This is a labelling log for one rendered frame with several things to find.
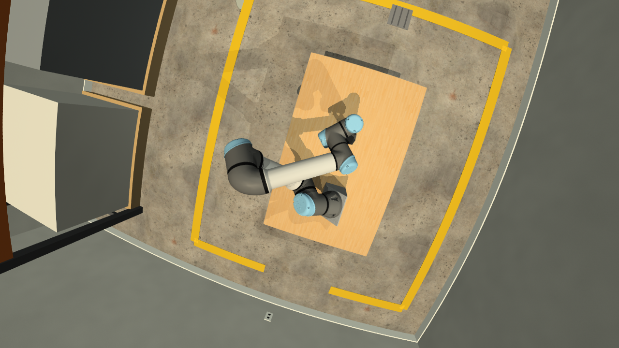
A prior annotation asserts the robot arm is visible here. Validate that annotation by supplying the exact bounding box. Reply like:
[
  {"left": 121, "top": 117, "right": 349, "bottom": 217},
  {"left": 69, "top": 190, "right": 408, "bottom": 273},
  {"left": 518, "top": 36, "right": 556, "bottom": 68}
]
[{"left": 224, "top": 114, "right": 364, "bottom": 218}]

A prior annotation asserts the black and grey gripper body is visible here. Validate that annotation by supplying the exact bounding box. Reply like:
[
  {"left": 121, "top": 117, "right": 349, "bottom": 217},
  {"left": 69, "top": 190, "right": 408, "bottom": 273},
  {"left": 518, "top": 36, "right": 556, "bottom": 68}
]
[{"left": 345, "top": 133, "right": 357, "bottom": 145}]

